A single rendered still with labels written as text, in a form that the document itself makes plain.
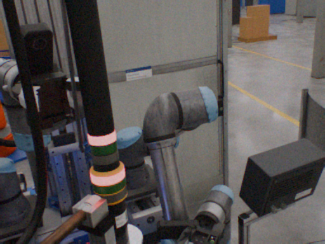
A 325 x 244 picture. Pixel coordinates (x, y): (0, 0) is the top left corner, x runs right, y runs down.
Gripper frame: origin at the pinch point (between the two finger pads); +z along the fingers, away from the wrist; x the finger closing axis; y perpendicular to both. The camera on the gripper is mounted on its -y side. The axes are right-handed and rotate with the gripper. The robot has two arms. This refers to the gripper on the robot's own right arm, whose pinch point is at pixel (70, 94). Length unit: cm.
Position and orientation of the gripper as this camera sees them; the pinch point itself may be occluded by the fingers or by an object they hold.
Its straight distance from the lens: 46.4
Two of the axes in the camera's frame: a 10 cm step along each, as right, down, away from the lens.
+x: -8.0, 2.6, -5.3
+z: 5.9, 2.3, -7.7
